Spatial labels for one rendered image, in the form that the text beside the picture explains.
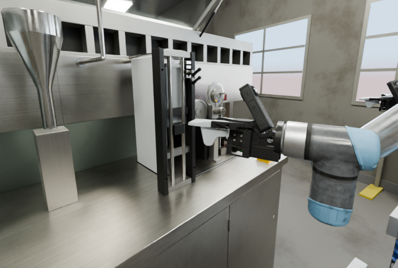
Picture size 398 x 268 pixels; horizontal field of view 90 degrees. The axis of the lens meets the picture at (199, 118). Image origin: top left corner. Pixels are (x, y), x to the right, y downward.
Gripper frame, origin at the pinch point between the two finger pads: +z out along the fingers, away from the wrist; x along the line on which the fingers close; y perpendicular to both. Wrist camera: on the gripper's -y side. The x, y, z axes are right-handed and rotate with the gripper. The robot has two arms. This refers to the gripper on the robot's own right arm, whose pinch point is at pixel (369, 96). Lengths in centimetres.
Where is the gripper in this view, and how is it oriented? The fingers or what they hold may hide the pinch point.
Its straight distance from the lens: 157.8
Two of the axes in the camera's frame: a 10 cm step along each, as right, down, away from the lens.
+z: -1.4, -2.0, 9.7
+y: 1.3, 9.7, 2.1
